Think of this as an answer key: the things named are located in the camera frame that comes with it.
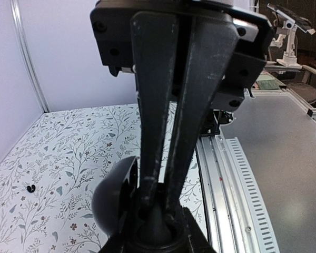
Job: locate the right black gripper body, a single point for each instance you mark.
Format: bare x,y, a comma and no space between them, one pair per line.
111,24

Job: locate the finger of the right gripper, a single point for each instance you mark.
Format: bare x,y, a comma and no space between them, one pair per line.
154,42
211,46

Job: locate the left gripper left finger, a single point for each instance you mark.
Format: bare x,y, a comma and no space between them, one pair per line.
124,241

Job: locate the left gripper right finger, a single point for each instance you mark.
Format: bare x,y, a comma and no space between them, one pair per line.
193,239

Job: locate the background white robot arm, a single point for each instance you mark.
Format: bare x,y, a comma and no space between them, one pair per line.
289,39

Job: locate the floral patterned table mat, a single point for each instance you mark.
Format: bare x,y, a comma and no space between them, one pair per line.
65,155

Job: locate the front aluminium rail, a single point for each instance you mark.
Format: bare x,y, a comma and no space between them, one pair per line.
258,176

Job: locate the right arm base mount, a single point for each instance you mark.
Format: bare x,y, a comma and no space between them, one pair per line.
213,120

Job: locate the left aluminium frame post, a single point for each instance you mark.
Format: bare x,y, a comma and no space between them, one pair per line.
26,56

